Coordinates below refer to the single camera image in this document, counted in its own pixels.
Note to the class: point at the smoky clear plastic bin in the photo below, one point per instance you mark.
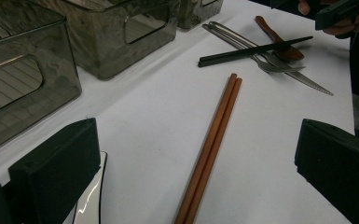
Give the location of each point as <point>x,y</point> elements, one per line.
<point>105,46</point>
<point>28,102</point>
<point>196,12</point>

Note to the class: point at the metal fork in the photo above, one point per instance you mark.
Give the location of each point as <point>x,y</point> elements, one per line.
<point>270,67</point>

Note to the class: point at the metal table knife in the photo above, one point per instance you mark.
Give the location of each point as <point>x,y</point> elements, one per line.
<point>310,82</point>

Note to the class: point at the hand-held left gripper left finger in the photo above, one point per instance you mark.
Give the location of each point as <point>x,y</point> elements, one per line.
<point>52,174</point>

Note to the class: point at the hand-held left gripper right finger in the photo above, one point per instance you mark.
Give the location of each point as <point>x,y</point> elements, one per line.
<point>342,168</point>

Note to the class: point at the brown wooden chopstick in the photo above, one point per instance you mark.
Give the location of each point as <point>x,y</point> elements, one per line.
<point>220,133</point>
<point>213,133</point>

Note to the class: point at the red-brown wooden spoon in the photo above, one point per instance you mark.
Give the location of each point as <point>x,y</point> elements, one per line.
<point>267,28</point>

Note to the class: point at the black chopstick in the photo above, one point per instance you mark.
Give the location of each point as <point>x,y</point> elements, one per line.
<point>245,54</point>
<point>245,50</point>

